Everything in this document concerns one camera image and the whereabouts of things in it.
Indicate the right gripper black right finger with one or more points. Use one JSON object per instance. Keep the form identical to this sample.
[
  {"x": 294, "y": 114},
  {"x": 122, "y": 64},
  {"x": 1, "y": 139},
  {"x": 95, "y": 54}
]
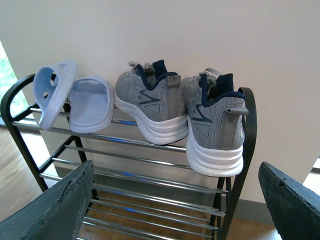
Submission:
[{"x": 294, "y": 209}]

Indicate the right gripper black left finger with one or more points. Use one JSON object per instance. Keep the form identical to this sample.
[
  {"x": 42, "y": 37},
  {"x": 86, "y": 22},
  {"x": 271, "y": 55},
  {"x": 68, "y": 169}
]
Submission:
[{"x": 57, "y": 214}]

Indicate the grey knit sneaker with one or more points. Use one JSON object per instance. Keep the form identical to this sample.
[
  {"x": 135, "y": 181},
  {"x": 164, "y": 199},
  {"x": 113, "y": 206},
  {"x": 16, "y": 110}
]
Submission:
[
  {"x": 153, "y": 97},
  {"x": 214, "y": 110}
]

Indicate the light blue slide sandal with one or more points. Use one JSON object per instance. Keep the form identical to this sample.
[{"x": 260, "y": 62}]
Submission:
[
  {"x": 51, "y": 86},
  {"x": 92, "y": 104}
]

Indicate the black metal shoe rack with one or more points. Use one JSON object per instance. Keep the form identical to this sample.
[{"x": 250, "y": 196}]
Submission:
[{"x": 140, "y": 190}]

